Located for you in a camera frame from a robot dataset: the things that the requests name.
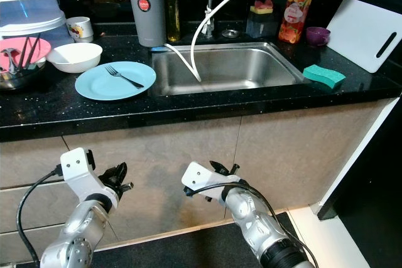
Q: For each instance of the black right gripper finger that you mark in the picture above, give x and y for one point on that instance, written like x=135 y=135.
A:
x=233 y=170
x=217 y=166

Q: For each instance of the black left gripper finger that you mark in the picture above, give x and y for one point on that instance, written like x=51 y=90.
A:
x=122 y=175
x=107 y=174

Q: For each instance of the light blue plate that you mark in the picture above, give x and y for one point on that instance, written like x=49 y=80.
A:
x=94 y=86

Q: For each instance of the silver fork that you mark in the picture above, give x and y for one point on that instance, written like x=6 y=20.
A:
x=124 y=77

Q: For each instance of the black chopstick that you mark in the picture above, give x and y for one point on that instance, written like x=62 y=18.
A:
x=25 y=51
x=28 y=50
x=36 y=47
x=33 y=48

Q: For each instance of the silver spoon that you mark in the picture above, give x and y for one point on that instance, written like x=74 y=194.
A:
x=10 y=54

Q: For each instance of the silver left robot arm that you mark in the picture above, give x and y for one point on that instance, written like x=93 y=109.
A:
x=81 y=236

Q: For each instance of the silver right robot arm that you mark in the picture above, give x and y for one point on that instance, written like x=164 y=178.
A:
x=257 y=218

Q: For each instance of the beige cabinet door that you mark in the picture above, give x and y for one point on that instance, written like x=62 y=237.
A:
x=301 y=149
x=163 y=161

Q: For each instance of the stainless steel sink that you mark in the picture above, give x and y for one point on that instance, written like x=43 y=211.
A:
x=245 y=67

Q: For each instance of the thin white tube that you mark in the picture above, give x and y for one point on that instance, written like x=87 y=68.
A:
x=179 y=58

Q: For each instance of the white cabinet end panel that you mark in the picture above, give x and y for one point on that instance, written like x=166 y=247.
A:
x=361 y=155

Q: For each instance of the metal bowl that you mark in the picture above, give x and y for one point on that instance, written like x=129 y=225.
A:
x=19 y=81

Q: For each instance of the green sponge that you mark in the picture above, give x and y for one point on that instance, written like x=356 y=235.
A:
x=325 y=76

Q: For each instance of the round metal counter cap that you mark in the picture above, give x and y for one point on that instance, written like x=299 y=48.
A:
x=230 y=32

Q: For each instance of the pink plate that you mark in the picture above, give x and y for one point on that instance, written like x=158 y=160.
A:
x=44 y=51

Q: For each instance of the dark sponge holder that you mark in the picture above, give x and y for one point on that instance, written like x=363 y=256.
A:
x=261 y=25

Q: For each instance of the white printed mug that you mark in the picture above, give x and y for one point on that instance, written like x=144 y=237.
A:
x=79 y=29

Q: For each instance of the grey water filter canister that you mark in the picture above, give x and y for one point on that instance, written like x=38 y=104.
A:
x=146 y=23

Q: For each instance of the olive oil bottle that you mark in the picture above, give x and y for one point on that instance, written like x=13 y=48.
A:
x=171 y=17

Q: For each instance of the purple cup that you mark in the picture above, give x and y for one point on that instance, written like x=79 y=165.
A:
x=318 y=36

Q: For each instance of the fruit print soap dispenser bottle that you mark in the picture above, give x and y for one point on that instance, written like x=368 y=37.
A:
x=295 y=17

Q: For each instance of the red yellow sponge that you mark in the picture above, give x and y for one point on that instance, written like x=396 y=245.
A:
x=262 y=5

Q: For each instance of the white cutting board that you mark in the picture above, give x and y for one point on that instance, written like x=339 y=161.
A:
x=361 y=32

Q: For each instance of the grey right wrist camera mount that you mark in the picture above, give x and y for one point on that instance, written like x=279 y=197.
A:
x=201 y=177

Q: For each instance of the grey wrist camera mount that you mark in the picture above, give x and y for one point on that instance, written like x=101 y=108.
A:
x=78 y=171
x=201 y=177

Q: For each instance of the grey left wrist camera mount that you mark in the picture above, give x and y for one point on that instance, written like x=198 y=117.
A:
x=78 y=171

